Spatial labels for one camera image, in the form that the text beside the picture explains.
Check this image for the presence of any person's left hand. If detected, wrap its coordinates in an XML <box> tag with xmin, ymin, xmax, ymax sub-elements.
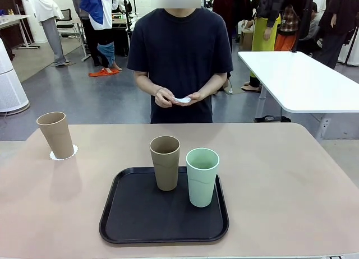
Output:
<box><xmin>183</xmin><ymin>91</ymin><xmax>208</xmax><ymax>104</ymax></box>

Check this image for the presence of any person's right hand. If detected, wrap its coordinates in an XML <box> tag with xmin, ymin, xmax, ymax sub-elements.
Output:
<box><xmin>154</xmin><ymin>87</ymin><xmax>176</xmax><ymax>108</ymax></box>

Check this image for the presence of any white scalloped paper coaster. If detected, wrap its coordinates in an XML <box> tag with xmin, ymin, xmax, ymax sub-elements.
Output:
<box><xmin>49</xmin><ymin>144</ymin><xmax>79</xmax><ymax>161</ymax></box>
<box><xmin>172</xmin><ymin>95</ymin><xmax>193</xmax><ymax>105</ymax></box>

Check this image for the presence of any dark brown tall cup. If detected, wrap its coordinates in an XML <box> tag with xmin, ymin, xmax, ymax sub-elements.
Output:
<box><xmin>149</xmin><ymin>136</ymin><xmax>181</xmax><ymax>192</ymax></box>

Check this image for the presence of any mint green tall cup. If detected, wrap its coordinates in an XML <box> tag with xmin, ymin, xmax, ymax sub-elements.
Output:
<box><xmin>185</xmin><ymin>147</ymin><xmax>220</xmax><ymax>208</ymax></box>

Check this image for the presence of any light tan tall cup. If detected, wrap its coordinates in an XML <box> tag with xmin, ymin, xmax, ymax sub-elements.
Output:
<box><xmin>36</xmin><ymin>111</ymin><xmax>75</xmax><ymax>160</ymax></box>

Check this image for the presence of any person's right forearm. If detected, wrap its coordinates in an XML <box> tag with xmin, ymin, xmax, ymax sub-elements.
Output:
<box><xmin>134</xmin><ymin>71</ymin><xmax>165</xmax><ymax>98</ymax></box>

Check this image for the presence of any person's left forearm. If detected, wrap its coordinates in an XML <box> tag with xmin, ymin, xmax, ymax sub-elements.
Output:
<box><xmin>199</xmin><ymin>72</ymin><xmax>227</xmax><ymax>99</ymax></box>

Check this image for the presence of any person's dark navy t-shirt torso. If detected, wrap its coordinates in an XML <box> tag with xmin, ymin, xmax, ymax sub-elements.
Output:
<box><xmin>126</xmin><ymin>7</ymin><xmax>234</xmax><ymax>124</ymax></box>

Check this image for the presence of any orange cloth on floor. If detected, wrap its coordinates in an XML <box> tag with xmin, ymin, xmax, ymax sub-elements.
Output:
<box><xmin>89</xmin><ymin>69</ymin><xmax>120</xmax><ymax>78</ymax></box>

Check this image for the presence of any brown cardboard box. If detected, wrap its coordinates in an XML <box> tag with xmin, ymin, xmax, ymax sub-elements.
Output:
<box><xmin>240</xmin><ymin>27</ymin><xmax>255</xmax><ymax>50</ymax></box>

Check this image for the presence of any wooden background work table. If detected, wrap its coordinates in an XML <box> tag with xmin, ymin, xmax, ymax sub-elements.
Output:
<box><xmin>71</xmin><ymin>17</ymin><xmax>135</xmax><ymax>61</ymax></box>

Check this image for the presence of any black tripod stand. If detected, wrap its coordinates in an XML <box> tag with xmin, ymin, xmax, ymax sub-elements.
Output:
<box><xmin>120</xmin><ymin>0</ymin><xmax>137</xmax><ymax>58</ymax></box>

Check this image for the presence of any mannequin with yellow skirt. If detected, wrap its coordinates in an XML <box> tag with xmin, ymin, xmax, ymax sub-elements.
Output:
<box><xmin>241</xmin><ymin>0</ymin><xmax>283</xmax><ymax>94</ymax></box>

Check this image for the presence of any person in grey sweater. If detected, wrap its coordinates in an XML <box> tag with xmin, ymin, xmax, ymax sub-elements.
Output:
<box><xmin>70</xmin><ymin>0</ymin><xmax>102</xmax><ymax>67</ymax></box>

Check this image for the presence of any dark red hanging garment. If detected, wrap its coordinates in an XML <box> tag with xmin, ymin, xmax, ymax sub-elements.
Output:
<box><xmin>212</xmin><ymin>0</ymin><xmax>254</xmax><ymax>55</ymax></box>

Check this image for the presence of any white rectangular side table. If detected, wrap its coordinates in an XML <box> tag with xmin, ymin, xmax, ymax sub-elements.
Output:
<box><xmin>237</xmin><ymin>50</ymin><xmax>359</xmax><ymax>141</ymax></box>

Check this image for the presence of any mannequin with orange trousers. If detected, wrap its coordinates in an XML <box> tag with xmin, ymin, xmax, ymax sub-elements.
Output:
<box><xmin>274</xmin><ymin>5</ymin><xmax>300</xmax><ymax>52</ymax></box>

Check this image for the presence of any mannequin with blue white jacket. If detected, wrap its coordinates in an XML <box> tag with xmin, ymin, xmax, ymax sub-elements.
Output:
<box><xmin>80</xmin><ymin>0</ymin><xmax>123</xmax><ymax>72</ymax></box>

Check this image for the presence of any black plastic serving tray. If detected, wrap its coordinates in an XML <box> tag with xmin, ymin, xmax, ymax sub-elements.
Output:
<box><xmin>98</xmin><ymin>165</ymin><xmax>230</xmax><ymax>244</ymax></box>

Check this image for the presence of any black office chair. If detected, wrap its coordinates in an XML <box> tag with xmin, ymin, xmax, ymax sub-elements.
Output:
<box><xmin>56</xmin><ymin>8</ymin><xmax>81</xmax><ymax>40</ymax></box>

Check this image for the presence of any mannequin with white coat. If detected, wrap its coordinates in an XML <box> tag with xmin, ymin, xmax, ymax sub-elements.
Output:
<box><xmin>21</xmin><ymin>0</ymin><xmax>70</xmax><ymax>68</ymax></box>

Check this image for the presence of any mannequin with black robe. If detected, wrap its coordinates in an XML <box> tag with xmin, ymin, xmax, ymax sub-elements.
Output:
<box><xmin>318</xmin><ymin>0</ymin><xmax>359</xmax><ymax>69</ymax></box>

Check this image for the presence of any grey background table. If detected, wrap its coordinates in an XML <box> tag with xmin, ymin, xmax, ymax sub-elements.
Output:
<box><xmin>0</xmin><ymin>14</ymin><xmax>42</xmax><ymax>49</ymax></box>

